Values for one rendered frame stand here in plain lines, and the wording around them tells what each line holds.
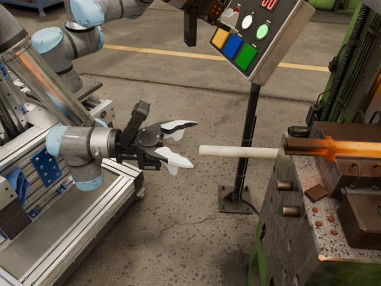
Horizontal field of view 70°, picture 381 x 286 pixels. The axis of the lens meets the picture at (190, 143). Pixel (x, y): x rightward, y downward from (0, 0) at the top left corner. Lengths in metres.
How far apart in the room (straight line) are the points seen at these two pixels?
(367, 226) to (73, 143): 0.62
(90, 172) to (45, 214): 0.90
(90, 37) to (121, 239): 1.05
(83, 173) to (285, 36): 0.73
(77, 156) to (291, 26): 0.73
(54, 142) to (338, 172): 0.64
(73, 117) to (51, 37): 0.45
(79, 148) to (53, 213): 0.97
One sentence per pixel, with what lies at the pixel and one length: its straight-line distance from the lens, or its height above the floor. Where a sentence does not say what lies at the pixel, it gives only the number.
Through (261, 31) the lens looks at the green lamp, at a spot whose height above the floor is 1.09.
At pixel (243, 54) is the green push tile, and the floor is 1.01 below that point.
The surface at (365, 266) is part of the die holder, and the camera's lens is 0.66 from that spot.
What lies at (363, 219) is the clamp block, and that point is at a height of 0.98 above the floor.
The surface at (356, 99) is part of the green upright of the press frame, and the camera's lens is 0.93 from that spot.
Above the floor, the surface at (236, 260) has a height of 0.00.
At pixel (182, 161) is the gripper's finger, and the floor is 1.00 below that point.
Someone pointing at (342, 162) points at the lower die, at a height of 0.99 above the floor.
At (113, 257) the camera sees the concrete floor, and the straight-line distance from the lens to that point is 1.62.
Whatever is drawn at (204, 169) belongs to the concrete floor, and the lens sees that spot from 1.92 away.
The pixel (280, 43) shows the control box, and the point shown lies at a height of 1.07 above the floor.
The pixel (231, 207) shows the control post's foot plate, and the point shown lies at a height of 0.01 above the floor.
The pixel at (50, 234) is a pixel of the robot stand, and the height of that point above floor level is 0.21.
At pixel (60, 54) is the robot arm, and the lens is 1.19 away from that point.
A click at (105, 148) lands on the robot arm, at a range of 0.65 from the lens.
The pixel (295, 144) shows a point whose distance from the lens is 0.65.
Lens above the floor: 1.42
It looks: 42 degrees down
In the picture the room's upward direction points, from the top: straight up
